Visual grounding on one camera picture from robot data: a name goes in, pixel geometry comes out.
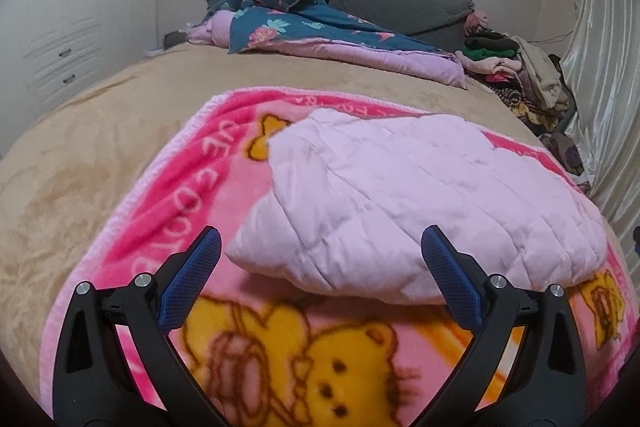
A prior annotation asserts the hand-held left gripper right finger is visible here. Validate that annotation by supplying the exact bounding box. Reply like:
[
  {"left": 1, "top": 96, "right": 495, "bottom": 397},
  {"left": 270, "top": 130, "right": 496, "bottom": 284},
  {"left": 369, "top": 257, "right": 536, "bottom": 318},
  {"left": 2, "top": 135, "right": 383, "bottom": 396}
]
[{"left": 414, "top": 225, "right": 588, "bottom": 427}]

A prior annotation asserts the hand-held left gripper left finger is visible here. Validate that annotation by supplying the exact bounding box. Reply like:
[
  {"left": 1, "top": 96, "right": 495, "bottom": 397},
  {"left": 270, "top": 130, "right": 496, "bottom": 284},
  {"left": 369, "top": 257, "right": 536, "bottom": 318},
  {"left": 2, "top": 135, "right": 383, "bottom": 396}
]
[{"left": 52, "top": 227, "right": 228, "bottom": 427}]

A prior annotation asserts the light pink quilted garment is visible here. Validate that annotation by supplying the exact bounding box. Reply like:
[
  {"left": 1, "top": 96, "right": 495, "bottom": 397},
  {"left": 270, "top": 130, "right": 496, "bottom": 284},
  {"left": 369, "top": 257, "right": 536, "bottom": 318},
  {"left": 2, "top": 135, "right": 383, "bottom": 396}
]
[{"left": 225, "top": 108, "right": 608, "bottom": 306}]

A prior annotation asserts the pile of assorted clothes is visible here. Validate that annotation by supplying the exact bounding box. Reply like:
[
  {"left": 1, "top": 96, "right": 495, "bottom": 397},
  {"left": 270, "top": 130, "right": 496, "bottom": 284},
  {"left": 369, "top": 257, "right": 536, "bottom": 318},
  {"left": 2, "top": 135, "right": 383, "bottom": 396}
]
[{"left": 455, "top": 9, "right": 593, "bottom": 192}]

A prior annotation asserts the pink cartoon printed blanket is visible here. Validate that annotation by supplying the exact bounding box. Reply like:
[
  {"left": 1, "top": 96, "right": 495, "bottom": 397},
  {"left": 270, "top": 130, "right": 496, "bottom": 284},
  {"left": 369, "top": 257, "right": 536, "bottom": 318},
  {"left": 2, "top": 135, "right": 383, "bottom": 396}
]
[{"left": 39, "top": 87, "right": 628, "bottom": 427}]

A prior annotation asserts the beige plush bed blanket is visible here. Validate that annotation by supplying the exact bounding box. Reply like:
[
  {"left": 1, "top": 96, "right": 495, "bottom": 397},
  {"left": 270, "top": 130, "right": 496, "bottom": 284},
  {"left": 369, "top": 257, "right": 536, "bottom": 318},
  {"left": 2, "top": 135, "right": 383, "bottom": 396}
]
[{"left": 0, "top": 42, "right": 636, "bottom": 403}]

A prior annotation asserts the white satin curtain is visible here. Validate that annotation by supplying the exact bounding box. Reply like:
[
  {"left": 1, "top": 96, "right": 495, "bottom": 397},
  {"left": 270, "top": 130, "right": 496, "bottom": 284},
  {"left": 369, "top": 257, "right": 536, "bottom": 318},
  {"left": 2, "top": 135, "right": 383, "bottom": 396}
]
[{"left": 557, "top": 0, "right": 640, "bottom": 253}]

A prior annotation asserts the teal floral quilt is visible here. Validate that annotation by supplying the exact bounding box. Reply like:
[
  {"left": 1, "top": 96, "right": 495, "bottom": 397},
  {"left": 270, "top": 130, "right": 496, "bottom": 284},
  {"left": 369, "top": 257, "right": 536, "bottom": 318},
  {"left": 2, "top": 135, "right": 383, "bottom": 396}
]
[{"left": 187, "top": 0, "right": 468, "bottom": 90}]

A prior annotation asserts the grey headboard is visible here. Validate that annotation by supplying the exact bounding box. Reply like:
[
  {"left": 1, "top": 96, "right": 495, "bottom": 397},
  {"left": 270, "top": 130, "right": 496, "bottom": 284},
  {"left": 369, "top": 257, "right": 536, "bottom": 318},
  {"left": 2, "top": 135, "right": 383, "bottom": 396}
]
[{"left": 164, "top": 0, "right": 475, "bottom": 50}]

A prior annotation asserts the white wardrobe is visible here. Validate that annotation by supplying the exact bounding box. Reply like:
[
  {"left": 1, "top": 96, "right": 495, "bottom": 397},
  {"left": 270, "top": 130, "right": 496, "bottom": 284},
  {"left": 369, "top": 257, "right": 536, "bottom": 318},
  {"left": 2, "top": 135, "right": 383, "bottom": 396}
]
[{"left": 0, "top": 0, "right": 168, "bottom": 158}]

